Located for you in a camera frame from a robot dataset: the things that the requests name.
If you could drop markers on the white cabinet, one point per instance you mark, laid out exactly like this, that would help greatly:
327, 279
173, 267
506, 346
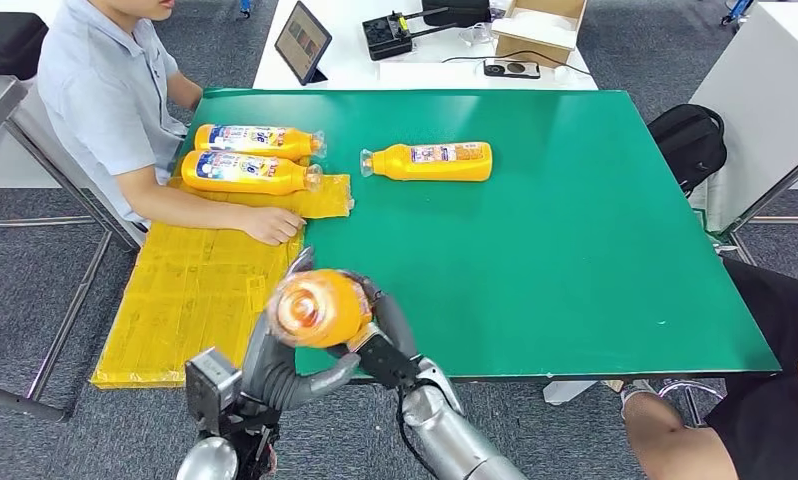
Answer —
763, 99

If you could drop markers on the white table foot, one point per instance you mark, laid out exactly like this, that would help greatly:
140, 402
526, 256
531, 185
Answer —
568, 391

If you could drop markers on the green work table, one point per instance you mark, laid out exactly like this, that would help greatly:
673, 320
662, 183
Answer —
604, 232

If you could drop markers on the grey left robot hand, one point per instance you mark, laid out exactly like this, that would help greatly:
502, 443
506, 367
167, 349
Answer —
273, 378

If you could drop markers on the black bag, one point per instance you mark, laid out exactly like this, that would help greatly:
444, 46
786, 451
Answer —
455, 12

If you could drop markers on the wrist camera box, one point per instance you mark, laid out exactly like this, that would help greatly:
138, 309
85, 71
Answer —
386, 361
210, 387

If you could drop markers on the black tablet on stand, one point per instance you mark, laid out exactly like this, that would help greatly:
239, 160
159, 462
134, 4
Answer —
303, 41

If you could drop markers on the black backpack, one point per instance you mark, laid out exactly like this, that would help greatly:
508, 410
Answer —
687, 146

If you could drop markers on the black router with antennas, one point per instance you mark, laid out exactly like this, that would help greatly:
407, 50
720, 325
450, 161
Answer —
386, 36

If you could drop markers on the black phone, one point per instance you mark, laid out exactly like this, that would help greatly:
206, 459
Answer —
512, 69

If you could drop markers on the blue frame leg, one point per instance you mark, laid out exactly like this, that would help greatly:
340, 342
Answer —
735, 12
246, 8

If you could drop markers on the open cardboard box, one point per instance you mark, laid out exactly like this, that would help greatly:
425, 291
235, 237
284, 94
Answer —
538, 33

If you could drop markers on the black hard case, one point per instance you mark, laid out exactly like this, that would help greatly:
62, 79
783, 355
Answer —
8, 46

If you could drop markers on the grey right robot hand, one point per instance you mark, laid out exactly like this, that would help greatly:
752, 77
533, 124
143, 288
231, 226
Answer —
396, 324

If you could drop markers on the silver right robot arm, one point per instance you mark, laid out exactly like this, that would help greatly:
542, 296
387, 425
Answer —
445, 437

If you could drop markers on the clear plastic wrap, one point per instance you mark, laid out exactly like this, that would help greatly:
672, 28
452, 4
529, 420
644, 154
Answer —
477, 34

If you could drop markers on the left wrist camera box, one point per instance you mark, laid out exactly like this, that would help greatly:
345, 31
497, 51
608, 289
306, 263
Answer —
210, 387

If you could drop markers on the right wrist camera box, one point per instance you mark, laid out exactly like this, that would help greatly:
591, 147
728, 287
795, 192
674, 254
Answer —
386, 361

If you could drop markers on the yellow taped cardboard mat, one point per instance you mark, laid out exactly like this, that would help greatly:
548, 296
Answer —
187, 298

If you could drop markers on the white table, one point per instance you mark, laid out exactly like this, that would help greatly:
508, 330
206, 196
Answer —
346, 66

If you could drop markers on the chrome chair base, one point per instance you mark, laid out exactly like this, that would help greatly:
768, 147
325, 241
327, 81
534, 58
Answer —
690, 391

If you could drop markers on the person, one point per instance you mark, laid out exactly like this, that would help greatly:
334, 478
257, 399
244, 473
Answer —
770, 411
101, 99

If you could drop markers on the orange labelled plastic bottle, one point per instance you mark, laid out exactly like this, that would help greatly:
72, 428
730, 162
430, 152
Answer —
326, 311
392, 164
240, 172
240, 139

